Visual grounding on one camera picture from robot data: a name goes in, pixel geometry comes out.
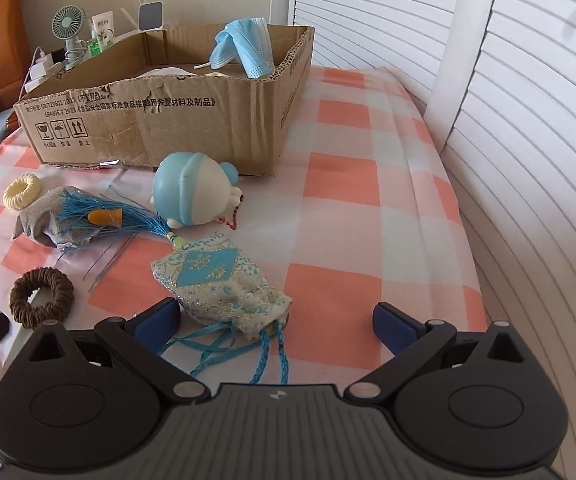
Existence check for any brown hair scrunchie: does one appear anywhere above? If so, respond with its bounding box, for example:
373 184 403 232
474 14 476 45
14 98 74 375
9 266 74 330

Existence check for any blue patterned sachet pouch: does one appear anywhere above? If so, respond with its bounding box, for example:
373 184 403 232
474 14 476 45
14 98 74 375
151 233 292 385

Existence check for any orange finger cot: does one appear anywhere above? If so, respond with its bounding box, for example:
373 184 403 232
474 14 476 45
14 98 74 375
87 208 123 228

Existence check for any cream hair scrunchie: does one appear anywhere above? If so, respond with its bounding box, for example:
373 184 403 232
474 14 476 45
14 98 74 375
2 174 41 211

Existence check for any blue white plush toy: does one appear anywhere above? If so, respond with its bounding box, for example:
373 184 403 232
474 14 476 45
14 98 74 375
150 152 242 230

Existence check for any blue tassel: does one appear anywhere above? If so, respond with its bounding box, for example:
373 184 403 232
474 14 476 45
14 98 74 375
56 188 183 292

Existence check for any white cloth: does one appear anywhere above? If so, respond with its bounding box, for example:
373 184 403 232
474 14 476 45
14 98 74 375
138 66 195 79

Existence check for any blue surgical face mask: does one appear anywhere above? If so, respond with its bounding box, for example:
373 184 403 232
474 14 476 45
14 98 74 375
196 18 275 79

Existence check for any yellow cloth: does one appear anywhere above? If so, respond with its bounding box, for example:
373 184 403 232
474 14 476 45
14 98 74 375
201 72 232 79

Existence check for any orange white checkered tablecloth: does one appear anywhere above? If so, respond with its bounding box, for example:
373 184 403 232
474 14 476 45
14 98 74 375
0 67 486 386

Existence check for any brown cardboard box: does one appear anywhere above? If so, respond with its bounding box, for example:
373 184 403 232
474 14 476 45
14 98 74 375
14 24 314 177

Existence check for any white power strip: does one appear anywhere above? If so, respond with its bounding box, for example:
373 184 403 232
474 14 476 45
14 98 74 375
22 47 64 93

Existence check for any green box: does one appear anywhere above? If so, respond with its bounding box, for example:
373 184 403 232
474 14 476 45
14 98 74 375
87 39 102 58

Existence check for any green tube bottle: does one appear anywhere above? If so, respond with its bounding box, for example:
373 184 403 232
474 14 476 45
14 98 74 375
97 27 114 52

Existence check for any white skincare box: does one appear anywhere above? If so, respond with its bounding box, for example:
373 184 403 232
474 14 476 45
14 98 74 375
91 11 114 38

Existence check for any phone on white stand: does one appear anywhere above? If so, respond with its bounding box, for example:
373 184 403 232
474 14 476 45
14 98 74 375
137 0 164 32

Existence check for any small green desk fan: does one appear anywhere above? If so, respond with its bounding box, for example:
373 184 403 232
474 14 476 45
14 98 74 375
51 4 87 70

